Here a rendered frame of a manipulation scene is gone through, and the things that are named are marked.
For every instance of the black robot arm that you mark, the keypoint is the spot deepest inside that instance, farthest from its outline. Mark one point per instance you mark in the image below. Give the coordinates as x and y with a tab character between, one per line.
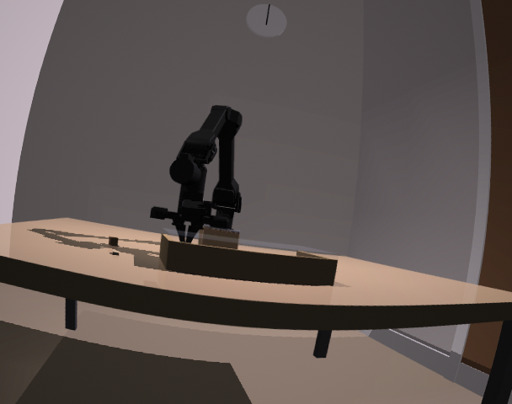
200	149

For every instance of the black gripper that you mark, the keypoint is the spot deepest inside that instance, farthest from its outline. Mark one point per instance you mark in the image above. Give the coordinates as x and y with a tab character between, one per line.
213	221

